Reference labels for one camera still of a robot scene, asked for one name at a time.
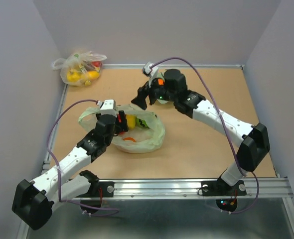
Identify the aluminium mounting rail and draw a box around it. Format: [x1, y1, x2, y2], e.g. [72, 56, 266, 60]
[99, 178, 294, 201]

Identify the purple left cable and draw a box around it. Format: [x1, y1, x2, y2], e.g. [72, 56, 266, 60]
[48, 99, 120, 217]

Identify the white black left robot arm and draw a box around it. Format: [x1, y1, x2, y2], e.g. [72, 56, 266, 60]
[12, 111, 129, 230]

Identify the yellow fruit in bag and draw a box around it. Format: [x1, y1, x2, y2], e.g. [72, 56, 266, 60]
[126, 115, 136, 130]

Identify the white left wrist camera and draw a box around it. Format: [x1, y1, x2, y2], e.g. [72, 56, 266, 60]
[97, 99, 117, 117]

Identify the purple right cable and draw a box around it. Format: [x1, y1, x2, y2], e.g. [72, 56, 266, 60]
[150, 57, 260, 215]

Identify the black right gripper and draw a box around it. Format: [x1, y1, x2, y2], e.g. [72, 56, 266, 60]
[132, 73, 177, 110]

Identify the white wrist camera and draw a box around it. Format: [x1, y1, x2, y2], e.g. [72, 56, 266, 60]
[97, 99, 117, 117]
[142, 62, 159, 88]

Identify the purple cable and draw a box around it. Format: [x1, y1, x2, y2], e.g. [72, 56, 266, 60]
[150, 57, 260, 215]
[48, 99, 120, 217]

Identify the green vegetable in bag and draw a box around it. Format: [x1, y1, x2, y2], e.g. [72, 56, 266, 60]
[136, 118, 149, 129]

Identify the green scalloped bowl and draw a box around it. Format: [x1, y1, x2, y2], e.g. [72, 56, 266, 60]
[156, 73, 173, 104]

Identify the clear plastic bag of fruit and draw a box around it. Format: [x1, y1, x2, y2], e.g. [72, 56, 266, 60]
[51, 51, 107, 87]

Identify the green avocado print plastic bag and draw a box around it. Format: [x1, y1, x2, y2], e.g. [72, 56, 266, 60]
[77, 104, 166, 154]

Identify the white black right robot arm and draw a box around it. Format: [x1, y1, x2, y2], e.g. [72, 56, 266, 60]
[131, 68, 270, 194]

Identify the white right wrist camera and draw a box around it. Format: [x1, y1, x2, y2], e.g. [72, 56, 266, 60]
[142, 62, 159, 88]

